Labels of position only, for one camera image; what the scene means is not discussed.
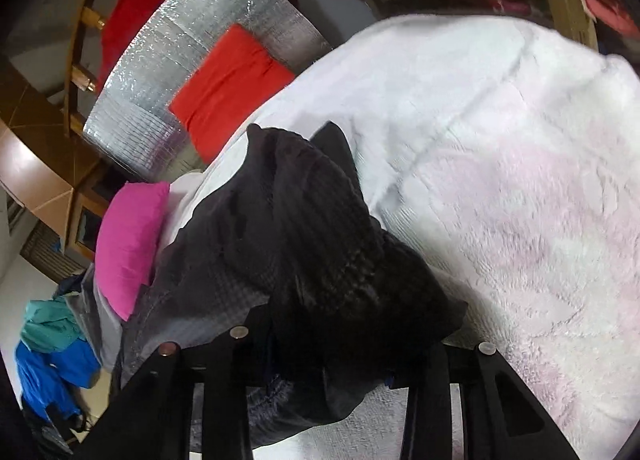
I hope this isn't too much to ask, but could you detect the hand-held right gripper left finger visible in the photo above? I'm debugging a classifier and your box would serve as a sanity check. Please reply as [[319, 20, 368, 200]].
[[75, 309, 281, 460]]

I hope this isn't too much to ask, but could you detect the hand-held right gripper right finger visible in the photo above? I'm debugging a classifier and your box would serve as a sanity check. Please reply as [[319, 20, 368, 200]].
[[382, 340, 581, 460]]

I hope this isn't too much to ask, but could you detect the black puffer jacket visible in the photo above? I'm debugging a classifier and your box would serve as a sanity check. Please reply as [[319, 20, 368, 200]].
[[117, 121, 470, 451]]

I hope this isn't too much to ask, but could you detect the pink pillow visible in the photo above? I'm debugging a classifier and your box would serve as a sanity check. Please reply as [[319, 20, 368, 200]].
[[95, 181, 172, 322]]

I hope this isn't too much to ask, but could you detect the grey garment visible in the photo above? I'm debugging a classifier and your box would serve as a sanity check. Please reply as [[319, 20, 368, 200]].
[[55, 267, 126, 373]]

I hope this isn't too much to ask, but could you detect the white pillow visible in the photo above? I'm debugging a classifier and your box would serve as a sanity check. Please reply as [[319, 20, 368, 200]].
[[157, 171, 208, 251]]

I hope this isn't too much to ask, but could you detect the blue jacket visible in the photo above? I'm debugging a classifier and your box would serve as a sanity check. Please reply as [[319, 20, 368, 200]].
[[14, 339, 103, 423]]

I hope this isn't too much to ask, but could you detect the white fluffy blanket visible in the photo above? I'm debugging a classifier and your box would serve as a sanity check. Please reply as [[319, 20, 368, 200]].
[[165, 14, 640, 460]]

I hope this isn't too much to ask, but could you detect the teal garment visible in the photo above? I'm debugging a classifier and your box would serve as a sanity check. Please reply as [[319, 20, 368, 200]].
[[20, 296, 86, 353]]

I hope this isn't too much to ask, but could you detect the orange-red pillow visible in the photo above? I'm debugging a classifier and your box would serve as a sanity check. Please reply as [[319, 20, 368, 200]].
[[169, 23, 296, 165]]

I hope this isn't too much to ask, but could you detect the wooden cabinet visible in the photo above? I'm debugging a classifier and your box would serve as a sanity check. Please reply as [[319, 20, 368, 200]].
[[0, 65, 126, 261]]

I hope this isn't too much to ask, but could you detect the silver foil insulation mat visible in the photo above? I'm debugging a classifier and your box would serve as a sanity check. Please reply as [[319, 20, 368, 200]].
[[81, 0, 333, 182]]

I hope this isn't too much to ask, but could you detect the wooden bed headboard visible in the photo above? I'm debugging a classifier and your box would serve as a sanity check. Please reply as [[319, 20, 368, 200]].
[[62, 0, 131, 136]]

